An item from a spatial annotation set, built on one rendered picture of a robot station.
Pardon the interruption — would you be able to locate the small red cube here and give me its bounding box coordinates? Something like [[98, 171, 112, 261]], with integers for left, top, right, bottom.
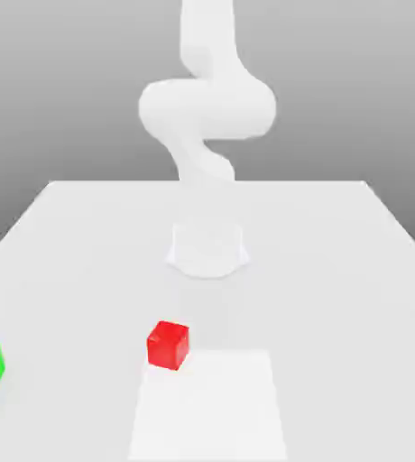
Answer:
[[146, 319, 190, 372]]

